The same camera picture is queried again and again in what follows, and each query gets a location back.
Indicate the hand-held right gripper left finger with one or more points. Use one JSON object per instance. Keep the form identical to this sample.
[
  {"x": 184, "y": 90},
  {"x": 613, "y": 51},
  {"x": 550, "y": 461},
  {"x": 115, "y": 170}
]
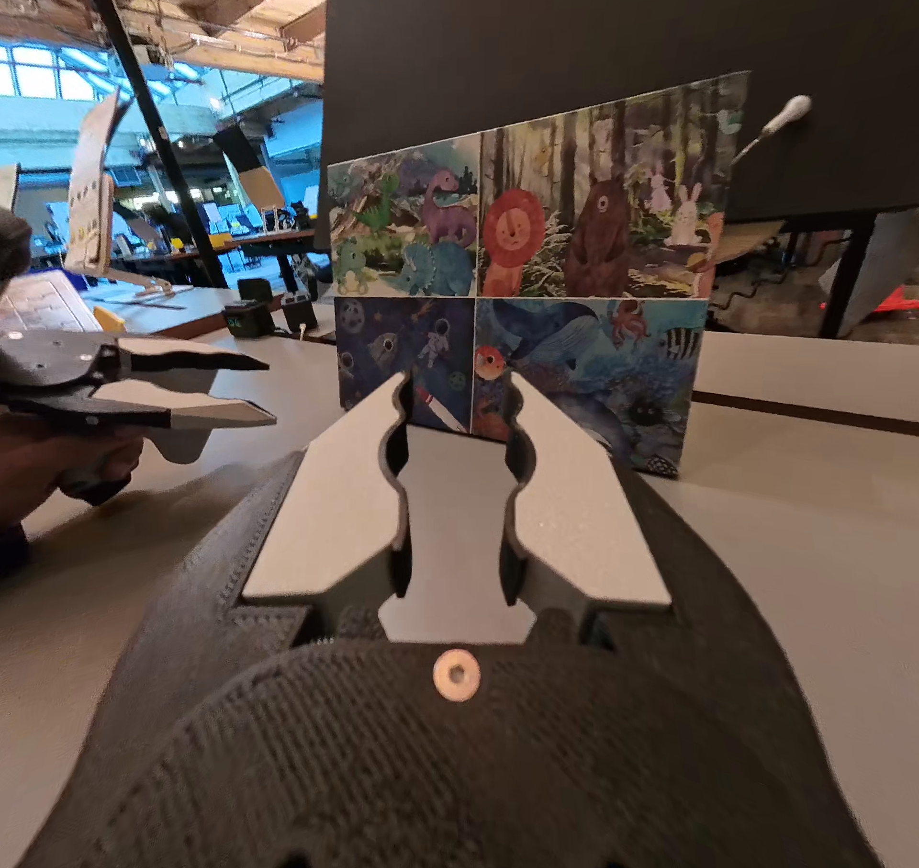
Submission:
[{"x": 330, "y": 523}]

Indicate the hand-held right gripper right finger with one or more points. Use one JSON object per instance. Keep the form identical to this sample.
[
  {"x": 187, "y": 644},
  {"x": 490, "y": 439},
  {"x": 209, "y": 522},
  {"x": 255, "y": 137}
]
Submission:
[{"x": 589, "y": 523}]

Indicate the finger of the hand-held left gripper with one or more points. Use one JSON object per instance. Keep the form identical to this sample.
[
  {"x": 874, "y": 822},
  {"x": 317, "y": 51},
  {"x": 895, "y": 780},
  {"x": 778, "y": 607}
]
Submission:
[
  {"x": 208, "y": 414},
  {"x": 179, "y": 358}
]

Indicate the person's left hand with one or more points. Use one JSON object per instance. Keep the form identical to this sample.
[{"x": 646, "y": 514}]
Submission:
[{"x": 36, "y": 466}]

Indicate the neighbouring grey table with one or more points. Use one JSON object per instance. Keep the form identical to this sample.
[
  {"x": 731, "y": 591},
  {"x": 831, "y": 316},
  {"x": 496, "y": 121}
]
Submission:
[{"x": 165, "y": 311}]

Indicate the black charger green display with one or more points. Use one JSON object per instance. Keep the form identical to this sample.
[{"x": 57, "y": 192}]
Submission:
[{"x": 248, "y": 321}]

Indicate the small black charging box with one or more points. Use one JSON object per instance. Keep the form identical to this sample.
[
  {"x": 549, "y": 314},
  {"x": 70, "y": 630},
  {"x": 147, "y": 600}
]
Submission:
[{"x": 298, "y": 311}]

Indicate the wooden board stand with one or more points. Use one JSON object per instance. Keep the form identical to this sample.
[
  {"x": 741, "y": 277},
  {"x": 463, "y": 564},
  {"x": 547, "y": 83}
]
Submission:
[
  {"x": 7, "y": 189},
  {"x": 93, "y": 186}
]

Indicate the black and tan board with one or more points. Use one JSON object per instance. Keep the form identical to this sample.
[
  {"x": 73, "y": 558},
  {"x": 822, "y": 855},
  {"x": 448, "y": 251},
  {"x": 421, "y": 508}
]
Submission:
[{"x": 248, "y": 171}]

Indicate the black pole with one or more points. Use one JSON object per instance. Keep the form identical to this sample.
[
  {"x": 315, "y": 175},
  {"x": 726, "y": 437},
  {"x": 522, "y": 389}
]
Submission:
[{"x": 151, "y": 114}]

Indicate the illustrated puzzle box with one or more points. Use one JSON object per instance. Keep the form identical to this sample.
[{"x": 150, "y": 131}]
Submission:
[{"x": 538, "y": 272}]

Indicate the red floor object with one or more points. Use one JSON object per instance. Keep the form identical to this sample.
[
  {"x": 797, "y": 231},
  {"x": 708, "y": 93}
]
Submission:
[{"x": 901, "y": 300}]

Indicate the black partition panel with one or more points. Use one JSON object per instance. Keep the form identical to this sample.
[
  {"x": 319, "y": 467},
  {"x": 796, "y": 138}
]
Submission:
[{"x": 574, "y": 35}]

